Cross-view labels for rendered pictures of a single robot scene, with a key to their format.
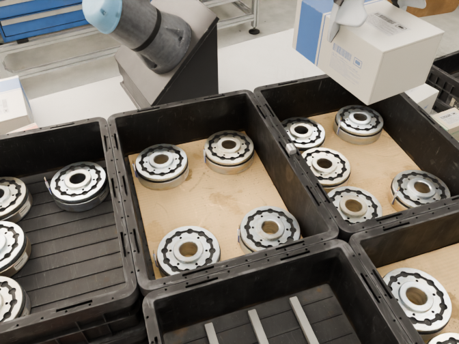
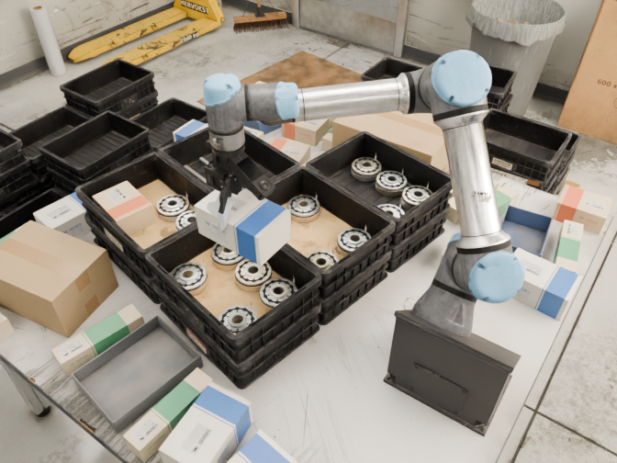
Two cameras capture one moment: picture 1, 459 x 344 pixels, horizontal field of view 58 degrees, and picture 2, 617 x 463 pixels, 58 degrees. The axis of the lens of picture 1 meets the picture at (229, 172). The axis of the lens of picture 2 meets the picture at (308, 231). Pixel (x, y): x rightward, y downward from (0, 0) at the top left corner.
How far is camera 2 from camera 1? 1.79 m
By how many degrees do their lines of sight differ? 89
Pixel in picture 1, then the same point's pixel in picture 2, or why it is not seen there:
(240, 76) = (403, 450)
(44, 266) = (366, 190)
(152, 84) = not seen: hidden behind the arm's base
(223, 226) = (297, 231)
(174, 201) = (333, 233)
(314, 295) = not seen: hidden behind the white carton
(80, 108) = (508, 333)
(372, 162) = (220, 301)
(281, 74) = not seen: outside the picture
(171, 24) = (430, 296)
